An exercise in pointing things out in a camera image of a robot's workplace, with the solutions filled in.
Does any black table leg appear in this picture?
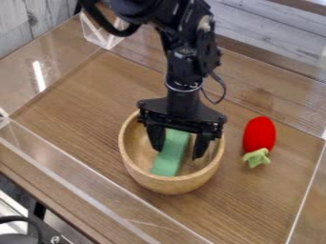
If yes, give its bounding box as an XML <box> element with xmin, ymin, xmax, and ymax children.
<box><xmin>33</xmin><ymin>202</ymin><xmax>45</xmax><ymax>220</ymax></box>

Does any green rectangular block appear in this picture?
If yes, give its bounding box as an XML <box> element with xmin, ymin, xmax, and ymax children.
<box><xmin>149</xmin><ymin>130</ymin><xmax>191</xmax><ymax>177</ymax></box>

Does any brown wooden bowl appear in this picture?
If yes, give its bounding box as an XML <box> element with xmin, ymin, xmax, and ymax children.
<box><xmin>119</xmin><ymin>112</ymin><xmax>226</xmax><ymax>194</ymax></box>

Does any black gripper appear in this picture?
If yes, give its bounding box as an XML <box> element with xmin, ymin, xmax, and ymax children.
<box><xmin>136</xmin><ymin>83</ymin><xmax>227</xmax><ymax>159</ymax></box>

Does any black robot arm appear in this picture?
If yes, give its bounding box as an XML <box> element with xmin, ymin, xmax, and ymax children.
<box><xmin>79</xmin><ymin>0</ymin><xmax>227</xmax><ymax>159</ymax></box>

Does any red plush strawberry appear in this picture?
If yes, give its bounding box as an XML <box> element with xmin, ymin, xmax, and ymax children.
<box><xmin>243</xmin><ymin>116</ymin><xmax>276</xmax><ymax>169</ymax></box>

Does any clear acrylic tray wall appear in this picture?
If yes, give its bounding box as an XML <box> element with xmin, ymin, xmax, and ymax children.
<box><xmin>0</xmin><ymin>112</ymin><xmax>212</xmax><ymax>244</ymax></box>

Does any clear acrylic corner bracket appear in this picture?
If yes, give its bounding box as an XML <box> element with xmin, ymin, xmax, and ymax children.
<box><xmin>79</xmin><ymin>12</ymin><xmax>123</xmax><ymax>50</ymax></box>

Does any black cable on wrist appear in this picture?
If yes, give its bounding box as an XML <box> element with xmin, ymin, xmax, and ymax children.
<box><xmin>200</xmin><ymin>71</ymin><xmax>228</xmax><ymax>106</ymax></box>

